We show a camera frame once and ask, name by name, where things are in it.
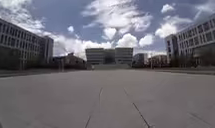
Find dark trees and low building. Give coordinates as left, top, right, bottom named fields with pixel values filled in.
left=52, top=52, right=87, bottom=71

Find long pale building, window rows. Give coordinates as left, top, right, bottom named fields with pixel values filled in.
left=164, top=12, right=215, bottom=68

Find long building with window rows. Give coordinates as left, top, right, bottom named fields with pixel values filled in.
left=0, top=15, right=55, bottom=71

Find pale slab paved plaza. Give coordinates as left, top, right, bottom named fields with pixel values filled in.
left=0, top=68, right=215, bottom=128

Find small distant building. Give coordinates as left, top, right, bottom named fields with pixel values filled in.
left=132, top=52, right=149, bottom=69

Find wide twin-block building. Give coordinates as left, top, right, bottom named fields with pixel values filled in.
left=84, top=47, right=134, bottom=70

